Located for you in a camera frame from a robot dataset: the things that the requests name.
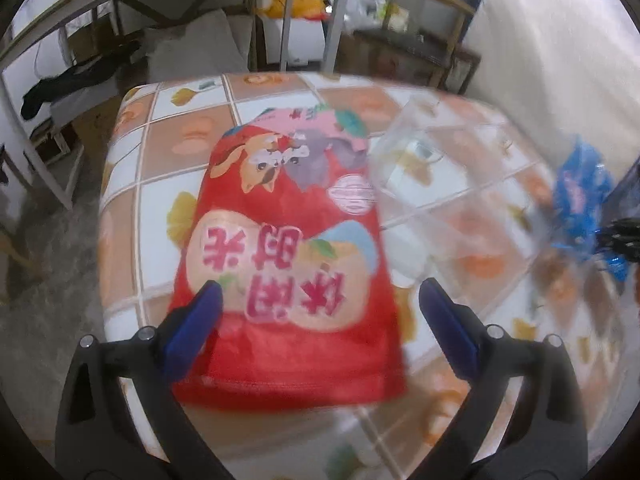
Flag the clear plastic bag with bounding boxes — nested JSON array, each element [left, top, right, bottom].
[[367, 92, 556, 291]]

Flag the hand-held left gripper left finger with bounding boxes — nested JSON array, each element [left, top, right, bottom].
[[55, 280, 236, 480]]

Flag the black clothing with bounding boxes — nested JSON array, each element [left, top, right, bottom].
[[21, 42, 143, 122]]

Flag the white mattress with blue edging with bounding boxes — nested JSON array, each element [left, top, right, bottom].
[[462, 0, 640, 171]]

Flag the green and white carton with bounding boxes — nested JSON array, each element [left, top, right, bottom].
[[367, 0, 411, 33]]

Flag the white frame long desk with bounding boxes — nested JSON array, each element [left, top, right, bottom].
[[0, 0, 358, 211]]

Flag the brown cardboard box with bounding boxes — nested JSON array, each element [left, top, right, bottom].
[[65, 12, 123, 66]]

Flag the yellow plastic bag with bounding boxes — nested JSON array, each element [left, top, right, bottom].
[[255, 0, 333, 23]]

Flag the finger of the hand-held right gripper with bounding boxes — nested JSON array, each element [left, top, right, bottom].
[[605, 155, 640, 221], [597, 217, 640, 263]]

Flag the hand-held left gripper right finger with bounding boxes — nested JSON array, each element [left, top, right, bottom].
[[407, 277, 588, 480]]

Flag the wooden armchair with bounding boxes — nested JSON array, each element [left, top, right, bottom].
[[350, 0, 483, 96]]

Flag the grey white sack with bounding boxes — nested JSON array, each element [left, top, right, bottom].
[[142, 9, 251, 83]]

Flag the white foam box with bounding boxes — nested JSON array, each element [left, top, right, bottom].
[[260, 7, 333, 72]]

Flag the dark wooden stool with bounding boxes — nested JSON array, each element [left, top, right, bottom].
[[440, 45, 483, 96]]

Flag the blue snack wrapper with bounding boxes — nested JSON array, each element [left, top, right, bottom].
[[550, 135, 628, 281]]

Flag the red snack bag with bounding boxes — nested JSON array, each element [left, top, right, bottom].
[[167, 105, 408, 411]]

